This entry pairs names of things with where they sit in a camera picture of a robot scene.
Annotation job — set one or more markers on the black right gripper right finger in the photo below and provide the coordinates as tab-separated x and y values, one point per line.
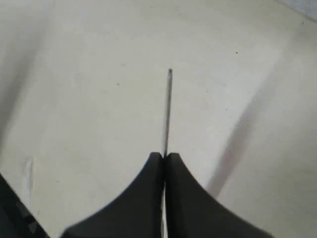
192	213

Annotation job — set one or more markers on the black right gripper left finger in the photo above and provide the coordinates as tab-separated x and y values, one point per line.
135	213

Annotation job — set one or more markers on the silver table knife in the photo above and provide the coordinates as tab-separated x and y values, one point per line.
165	143

